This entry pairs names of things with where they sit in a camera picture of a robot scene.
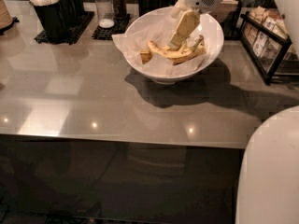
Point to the glass salt shaker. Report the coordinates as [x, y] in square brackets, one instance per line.
[104, 13]

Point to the stack of brown paper cups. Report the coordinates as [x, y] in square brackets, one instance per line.
[5, 18]

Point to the white paper bowl liner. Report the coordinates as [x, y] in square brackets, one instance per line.
[146, 47]

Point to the glass pepper shaker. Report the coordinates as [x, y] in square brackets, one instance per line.
[119, 9]

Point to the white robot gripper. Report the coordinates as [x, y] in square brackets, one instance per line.
[201, 0]

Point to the black rubber mat left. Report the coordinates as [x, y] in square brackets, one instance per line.
[74, 33]

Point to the brown napkin stack holder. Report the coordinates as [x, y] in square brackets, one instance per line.
[227, 14]

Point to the long front yellow banana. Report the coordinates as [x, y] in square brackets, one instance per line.
[198, 48]

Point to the white ceramic bowl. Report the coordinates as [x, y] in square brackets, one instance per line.
[211, 31]

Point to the black cup with white cutlery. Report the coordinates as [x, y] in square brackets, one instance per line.
[51, 17]

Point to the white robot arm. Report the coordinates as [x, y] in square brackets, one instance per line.
[268, 186]

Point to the black wire condiment rack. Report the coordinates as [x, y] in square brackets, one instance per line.
[264, 35]

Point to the small black mat far left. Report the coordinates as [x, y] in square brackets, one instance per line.
[14, 20]

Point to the small banana piece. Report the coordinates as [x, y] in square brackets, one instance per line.
[145, 56]

